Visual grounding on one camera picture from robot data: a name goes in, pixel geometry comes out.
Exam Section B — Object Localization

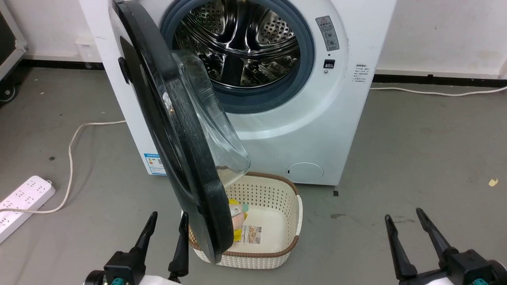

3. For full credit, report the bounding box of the white wall socket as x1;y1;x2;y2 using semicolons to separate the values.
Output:
75;37;102;63

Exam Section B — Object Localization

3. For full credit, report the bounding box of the blue energy label sticker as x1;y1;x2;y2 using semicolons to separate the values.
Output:
143;153;167;176

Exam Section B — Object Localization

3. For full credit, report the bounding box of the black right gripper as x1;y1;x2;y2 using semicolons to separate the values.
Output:
385;207;507;285

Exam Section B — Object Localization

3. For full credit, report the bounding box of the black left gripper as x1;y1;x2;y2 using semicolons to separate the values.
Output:
103;211;190;285

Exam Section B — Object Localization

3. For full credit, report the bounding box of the white front-load washing machine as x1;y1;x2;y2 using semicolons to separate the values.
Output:
78;0;397;186

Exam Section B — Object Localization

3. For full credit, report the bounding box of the paper label in basket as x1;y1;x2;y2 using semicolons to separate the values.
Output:
240;224;263;245

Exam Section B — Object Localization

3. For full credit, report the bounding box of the steel washing machine drum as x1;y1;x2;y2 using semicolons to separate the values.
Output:
173;0;301;88

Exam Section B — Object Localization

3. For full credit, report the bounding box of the grey rubber door gasket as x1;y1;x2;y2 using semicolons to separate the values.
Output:
160;0;316;114

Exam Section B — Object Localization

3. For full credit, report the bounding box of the white power strip cable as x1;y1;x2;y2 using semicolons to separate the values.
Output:
0;120;127;215

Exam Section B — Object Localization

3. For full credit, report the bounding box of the black round glass washer door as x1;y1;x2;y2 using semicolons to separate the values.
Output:
109;0;251;265

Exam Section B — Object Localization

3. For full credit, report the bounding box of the grey warning sticker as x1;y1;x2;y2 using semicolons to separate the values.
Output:
315;15;341;52

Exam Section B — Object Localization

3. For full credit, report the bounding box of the white power strip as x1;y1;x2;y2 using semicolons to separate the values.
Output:
0;175;56;244

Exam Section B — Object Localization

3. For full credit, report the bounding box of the yellow plush toy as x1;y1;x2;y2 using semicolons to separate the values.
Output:
229;199;249;242

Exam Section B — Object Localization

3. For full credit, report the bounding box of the black wheeled equipment case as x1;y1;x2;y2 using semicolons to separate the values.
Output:
0;3;29;106

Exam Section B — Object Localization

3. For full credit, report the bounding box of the white cable along wall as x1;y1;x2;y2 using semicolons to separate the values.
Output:
370;85;507;97

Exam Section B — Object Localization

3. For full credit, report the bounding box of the cream perforated laundry basket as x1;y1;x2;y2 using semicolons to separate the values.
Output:
181;171;303;270

